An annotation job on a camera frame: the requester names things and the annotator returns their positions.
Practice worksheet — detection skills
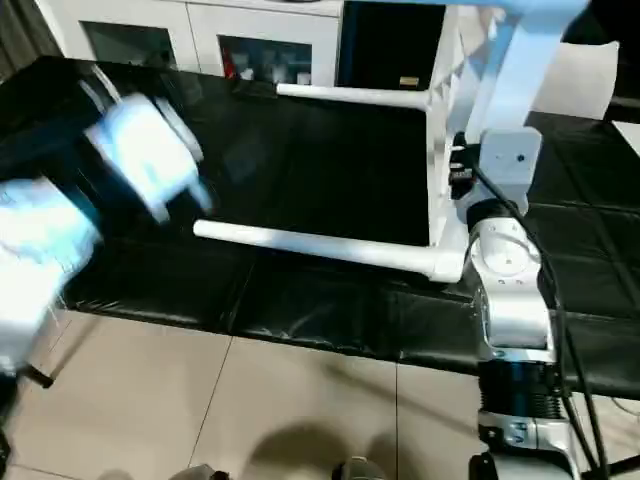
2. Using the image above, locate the grey-brown curtain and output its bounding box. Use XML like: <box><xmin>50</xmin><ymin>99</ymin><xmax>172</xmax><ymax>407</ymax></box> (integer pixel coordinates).
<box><xmin>0</xmin><ymin>0</ymin><xmax>65</xmax><ymax>82</ymax></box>

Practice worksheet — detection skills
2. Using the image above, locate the black work mat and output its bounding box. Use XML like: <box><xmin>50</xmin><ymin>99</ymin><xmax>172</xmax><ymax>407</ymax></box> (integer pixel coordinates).
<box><xmin>0</xmin><ymin>54</ymin><xmax>640</xmax><ymax>400</ymax></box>

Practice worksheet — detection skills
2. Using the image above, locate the white flat panel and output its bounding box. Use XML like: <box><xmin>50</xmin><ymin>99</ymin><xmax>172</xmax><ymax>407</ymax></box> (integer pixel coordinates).
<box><xmin>612</xmin><ymin>119</ymin><xmax>640</xmax><ymax>152</ymax></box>

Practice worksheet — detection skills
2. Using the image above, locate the white board with round fitting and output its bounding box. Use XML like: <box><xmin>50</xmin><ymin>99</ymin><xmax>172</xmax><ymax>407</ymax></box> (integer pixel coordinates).
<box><xmin>528</xmin><ymin>42</ymin><xmax>622</xmax><ymax>122</ymax></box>

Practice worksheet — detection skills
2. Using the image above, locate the white glass-door cabinet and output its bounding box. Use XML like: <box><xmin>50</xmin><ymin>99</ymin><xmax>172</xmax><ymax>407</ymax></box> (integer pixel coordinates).
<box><xmin>34</xmin><ymin>0</ymin><xmax>347</xmax><ymax>87</ymax></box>

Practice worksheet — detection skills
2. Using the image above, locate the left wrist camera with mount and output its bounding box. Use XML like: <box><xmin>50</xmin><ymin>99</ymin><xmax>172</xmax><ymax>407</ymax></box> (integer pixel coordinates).
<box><xmin>82</xmin><ymin>92</ymin><xmax>217</xmax><ymax>225</ymax></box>

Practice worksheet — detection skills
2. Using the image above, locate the dark cabinet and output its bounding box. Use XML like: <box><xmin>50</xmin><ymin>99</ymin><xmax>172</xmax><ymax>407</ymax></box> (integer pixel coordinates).
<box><xmin>339</xmin><ymin>0</ymin><xmax>447</xmax><ymax>95</ymax></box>

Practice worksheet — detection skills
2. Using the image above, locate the white plastic table top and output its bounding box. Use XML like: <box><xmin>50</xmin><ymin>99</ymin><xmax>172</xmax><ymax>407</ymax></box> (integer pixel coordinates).
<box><xmin>423</xmin><ymin>0</ymin><xmax>592</xmax><ymax>287</ymax></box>

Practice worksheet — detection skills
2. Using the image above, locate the white plastic table leg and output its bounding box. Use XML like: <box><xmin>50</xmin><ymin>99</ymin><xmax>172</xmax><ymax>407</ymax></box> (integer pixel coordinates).
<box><xmin>439</xmin><ymin>0</ymin><xmax>592</xmax><ymax>10</ymax></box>
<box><xmin>192</xmin><ymin>218</ymin><xmax>467</xmax><ymax>287</ymax></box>
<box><xmin>275</xmin><ymin>82</ymin><xmax>435</xmax><ymax>110</ymax></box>

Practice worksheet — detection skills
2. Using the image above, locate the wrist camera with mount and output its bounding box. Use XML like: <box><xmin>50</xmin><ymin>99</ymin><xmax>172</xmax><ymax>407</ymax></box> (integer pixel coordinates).
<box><xmin>478</xmin><ymin>128</ymin><xmax>543</xmax><ymax>215</ymax></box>
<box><xmin>82</xmin><ymin>92</ymin><xmax>217</xmax><ymax>225</ymax></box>

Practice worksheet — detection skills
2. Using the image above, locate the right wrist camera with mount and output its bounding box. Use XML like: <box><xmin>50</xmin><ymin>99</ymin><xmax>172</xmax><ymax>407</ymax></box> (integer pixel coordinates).
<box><xmin>478</xmin><ymin>128</ymin><xmax>543</xmax><ymax>215</ymax></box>

